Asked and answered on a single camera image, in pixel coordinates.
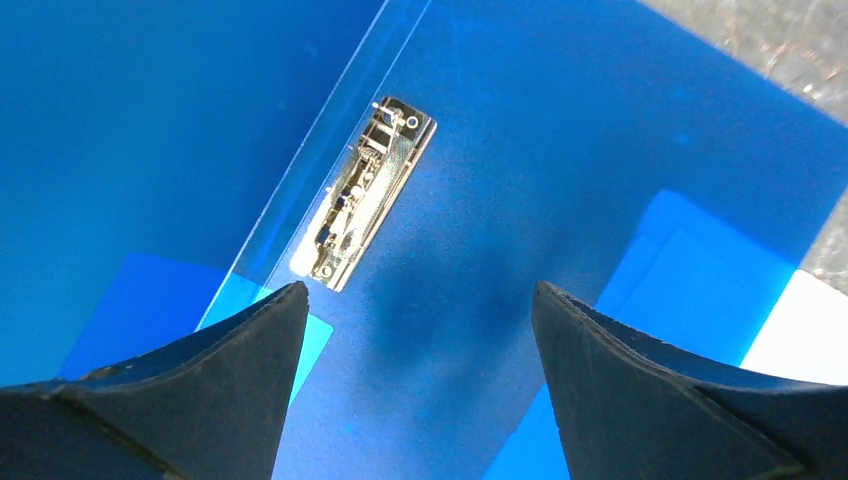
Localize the white paper sheet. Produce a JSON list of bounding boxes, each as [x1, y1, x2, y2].
[[740, 270, 847, 386]]

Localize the blue plastic folder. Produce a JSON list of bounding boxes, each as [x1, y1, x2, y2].
[[1, 1, 847, 479]]

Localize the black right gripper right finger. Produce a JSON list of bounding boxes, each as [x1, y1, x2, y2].
[[532, 281, 847, 479]]

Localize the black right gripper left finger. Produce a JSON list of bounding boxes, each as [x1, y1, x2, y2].
[[1, 281, 309, 479]]

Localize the metal folder clip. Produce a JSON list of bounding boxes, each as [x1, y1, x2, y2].
[[289, 97, 438, 292]]

